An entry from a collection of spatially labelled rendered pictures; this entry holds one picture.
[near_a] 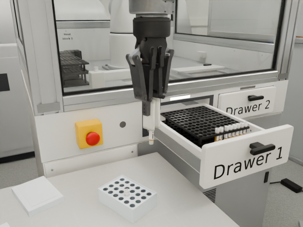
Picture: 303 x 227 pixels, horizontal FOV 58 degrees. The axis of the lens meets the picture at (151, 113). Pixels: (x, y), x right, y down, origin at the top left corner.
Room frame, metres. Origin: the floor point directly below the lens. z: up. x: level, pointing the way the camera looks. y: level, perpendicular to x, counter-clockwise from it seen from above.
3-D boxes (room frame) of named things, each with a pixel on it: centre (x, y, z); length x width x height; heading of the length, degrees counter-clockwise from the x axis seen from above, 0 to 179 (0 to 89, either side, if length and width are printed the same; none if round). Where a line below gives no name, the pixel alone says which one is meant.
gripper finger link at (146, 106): (0.55, 0.02, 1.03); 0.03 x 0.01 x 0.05; 140
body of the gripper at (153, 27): (0.57, 0.00, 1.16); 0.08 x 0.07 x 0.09; 140
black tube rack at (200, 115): (0.79, -0.16, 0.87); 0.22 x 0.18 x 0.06; 27
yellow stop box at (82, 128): (0.74, 0.18, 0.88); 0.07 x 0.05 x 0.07; 117
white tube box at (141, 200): (0.57, 0.06, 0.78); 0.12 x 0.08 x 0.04; 49
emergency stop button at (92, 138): (0.71, 0.17, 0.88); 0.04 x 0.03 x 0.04; 117
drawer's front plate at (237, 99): (1.04, -0.39, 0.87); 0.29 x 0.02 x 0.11; 117
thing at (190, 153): (0.80, -0.15, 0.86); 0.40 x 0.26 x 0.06; 27
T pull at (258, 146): (0.59, -0.26, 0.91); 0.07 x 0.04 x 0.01; 117
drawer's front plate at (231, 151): (0.62, -0.25, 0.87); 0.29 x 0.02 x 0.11; 117
